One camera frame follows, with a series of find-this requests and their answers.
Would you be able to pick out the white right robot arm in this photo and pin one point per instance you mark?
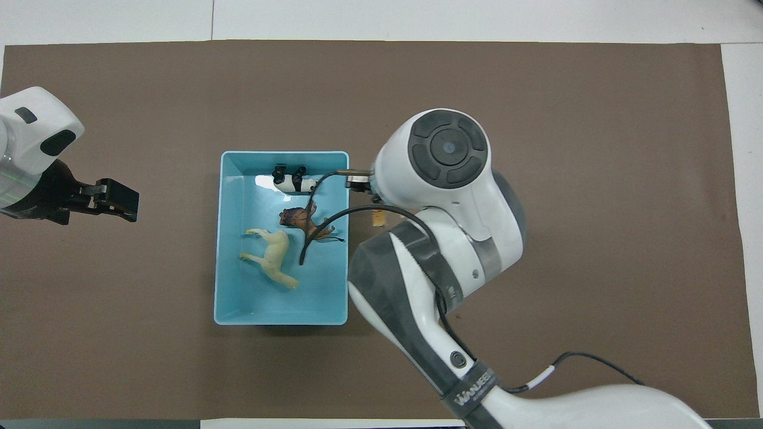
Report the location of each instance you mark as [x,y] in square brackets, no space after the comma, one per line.
[453,196]

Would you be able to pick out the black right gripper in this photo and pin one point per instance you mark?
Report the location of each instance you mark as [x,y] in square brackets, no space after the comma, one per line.
[360,186]

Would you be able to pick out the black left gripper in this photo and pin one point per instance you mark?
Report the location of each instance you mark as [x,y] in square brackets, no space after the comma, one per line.
[50,193]

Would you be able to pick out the brown lion toy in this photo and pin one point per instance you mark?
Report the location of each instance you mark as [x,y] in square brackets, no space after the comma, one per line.
[301,219]

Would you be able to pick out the brown table mat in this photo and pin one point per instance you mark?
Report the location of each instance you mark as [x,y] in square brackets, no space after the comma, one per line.
[536,119]

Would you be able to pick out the light blue storage box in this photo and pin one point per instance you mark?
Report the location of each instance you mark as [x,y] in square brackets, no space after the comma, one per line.
[250,298]

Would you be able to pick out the white horse toy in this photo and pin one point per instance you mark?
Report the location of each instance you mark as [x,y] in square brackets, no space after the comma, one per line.
[275,256]

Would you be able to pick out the black white panda toy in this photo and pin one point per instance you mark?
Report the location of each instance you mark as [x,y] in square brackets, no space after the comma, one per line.
[295,182]

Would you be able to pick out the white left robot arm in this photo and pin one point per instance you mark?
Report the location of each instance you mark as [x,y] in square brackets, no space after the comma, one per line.
[33,128]

